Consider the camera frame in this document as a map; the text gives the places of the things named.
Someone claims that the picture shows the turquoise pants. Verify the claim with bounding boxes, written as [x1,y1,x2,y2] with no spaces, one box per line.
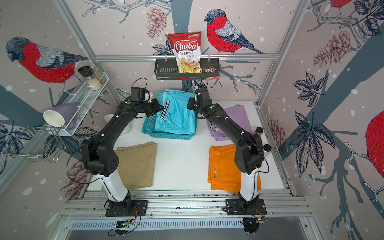
[155,90,196,135]

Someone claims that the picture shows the lilac pants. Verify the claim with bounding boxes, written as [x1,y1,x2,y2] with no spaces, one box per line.
[207,105,252,142]

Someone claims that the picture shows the khaki pants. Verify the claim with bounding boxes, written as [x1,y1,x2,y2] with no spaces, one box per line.
[115,142,157,190]

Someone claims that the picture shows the orange pants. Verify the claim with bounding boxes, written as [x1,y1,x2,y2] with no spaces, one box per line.
[207,144,262,193]

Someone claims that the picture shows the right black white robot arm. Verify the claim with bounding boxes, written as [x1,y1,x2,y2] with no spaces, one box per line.
[187,85,265,204]

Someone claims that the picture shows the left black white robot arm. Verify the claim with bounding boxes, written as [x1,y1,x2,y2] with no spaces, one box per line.
[80,99,164,203]

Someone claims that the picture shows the teal plastic basket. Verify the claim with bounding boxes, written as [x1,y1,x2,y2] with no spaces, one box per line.
[141,113,199,141]

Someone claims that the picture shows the white utensil pot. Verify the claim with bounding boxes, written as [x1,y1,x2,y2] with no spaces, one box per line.
[104,114,132,136]

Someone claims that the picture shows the red Chuba chips bag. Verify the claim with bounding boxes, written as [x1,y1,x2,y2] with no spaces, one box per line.
[168,32,202,74]

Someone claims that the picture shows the brown spice bottle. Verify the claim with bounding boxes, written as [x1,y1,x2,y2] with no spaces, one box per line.
[254,127,264,136]

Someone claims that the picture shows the black lid jar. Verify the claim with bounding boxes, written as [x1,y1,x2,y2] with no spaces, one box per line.
[78,66,94,79]

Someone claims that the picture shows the white spice bottle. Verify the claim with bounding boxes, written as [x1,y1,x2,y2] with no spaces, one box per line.
[263,144,272,158]

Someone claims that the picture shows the lilac white cup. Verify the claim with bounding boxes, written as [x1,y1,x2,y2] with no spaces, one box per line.
[43,104,79,128]

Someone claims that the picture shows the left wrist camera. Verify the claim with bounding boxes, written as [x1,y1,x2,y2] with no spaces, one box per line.
[130,87,151,103]

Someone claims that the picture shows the black wall basket shelf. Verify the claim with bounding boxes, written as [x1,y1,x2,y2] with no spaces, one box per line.
[154,58,220,80]

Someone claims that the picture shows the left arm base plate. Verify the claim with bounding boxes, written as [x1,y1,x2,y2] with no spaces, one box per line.
[105,200,149,217]

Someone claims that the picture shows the wire cup holder rack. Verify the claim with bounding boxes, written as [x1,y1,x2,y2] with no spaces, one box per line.
[1,125,68,163]

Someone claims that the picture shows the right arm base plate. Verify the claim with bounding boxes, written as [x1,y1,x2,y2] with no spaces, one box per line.
[222,199,267,216]

